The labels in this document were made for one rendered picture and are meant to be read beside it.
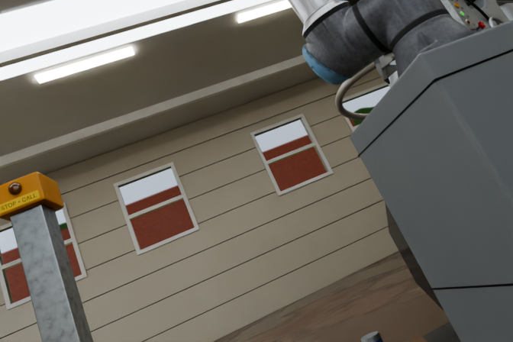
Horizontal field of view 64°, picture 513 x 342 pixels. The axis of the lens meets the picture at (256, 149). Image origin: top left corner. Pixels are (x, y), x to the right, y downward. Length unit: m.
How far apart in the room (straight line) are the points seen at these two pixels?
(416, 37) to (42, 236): 1.00
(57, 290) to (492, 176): 0.95
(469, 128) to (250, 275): 7.21
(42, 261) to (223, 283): 6.76
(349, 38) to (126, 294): 7.20
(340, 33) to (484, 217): 0.55
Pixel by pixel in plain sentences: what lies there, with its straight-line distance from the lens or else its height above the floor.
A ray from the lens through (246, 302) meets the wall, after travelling 7.81.
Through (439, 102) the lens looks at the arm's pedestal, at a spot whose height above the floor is 0.75.
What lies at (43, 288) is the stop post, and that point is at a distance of 1.13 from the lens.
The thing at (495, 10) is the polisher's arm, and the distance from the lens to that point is 2.71.
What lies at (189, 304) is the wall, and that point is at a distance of 7.80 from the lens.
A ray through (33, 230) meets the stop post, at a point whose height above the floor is 0.94.
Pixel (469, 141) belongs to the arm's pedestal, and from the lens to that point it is 0.78.
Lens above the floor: 0.61
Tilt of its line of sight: 16 degrees up
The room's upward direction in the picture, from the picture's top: 25 degrees counter-clockwise
